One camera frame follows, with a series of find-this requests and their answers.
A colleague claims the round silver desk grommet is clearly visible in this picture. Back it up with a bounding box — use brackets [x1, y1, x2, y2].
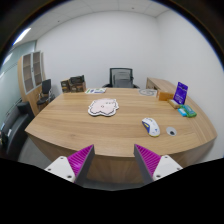
[166, 127, 177, 136]

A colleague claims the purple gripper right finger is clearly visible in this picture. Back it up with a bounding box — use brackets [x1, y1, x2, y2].
[134, 144, 182, 184]

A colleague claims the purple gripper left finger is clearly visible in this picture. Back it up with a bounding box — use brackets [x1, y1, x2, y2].
[46, 145, 95, 184]

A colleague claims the blue tissue pack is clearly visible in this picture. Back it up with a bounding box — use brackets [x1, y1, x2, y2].
[178, 108, 187, 117]

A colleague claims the tall wooden cabinet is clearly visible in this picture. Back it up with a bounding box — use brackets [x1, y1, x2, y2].
[17, 51, 46, 115]

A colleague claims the black mesh office chair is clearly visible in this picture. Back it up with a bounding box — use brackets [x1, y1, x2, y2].
[103, 68, 137, 88]

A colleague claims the black leather sofa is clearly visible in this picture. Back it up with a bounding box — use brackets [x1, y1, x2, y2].
[0, 101, 34, 161]

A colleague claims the dark cardboard boxes stack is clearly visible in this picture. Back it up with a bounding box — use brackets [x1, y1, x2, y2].
[61, 75, 86, 93]

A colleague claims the black side office chair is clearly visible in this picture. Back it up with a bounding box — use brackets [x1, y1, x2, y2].
[37, 79, 54, 106]

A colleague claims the green white booklet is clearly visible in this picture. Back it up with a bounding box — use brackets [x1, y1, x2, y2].
[85, 88, 106, 94]

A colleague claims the white blue computer mouse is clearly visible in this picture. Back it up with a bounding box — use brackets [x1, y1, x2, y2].
[142, 118, 160, 137]

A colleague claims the small wooden box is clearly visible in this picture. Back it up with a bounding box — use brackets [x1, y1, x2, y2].
[158, 91, 174, 101]

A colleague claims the large wooden desk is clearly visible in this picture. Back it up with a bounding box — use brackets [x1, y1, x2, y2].
[26, 88, 217, 183]

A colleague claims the purple acrylic sign stand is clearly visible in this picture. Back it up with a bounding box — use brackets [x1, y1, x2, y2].
[173, 82, 188, 104]

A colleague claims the low wooden sideboard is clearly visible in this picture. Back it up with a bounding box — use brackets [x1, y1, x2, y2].
[146, 78, 176, 93]

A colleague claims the round white coaster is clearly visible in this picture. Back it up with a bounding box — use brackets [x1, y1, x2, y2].
[139, 89, 157, 96]

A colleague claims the beige small packet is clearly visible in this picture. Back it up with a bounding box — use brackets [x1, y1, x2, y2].
[168, 99, 180, 109]

